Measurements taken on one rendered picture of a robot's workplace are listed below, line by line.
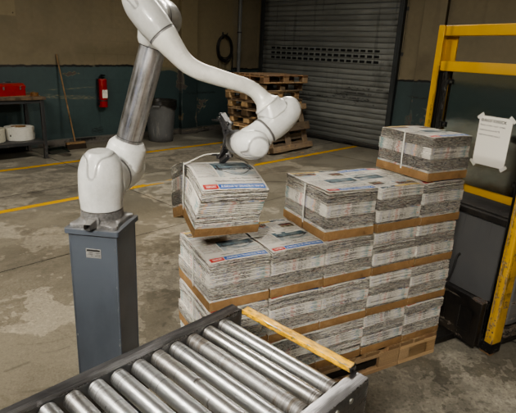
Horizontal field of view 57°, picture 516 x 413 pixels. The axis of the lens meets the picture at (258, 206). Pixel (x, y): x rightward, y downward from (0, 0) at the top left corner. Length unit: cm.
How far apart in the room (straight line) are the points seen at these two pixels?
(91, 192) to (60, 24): 700
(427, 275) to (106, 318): 168
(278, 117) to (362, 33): 800
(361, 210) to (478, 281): 124
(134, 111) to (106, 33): 717
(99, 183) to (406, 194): 144
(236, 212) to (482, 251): 179
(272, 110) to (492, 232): 186
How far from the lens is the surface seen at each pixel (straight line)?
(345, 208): 223
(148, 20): 172
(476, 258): 329
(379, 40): 946
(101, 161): 180
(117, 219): 186
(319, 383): 140
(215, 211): 189
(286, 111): 173
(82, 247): 189
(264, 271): 208
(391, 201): 240
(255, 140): 163
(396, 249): 255
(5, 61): 836
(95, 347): 208
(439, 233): 274
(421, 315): 291
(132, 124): 194
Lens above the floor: 164
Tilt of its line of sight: 18 degrees down
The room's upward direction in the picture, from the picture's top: 3 degrees clockwise
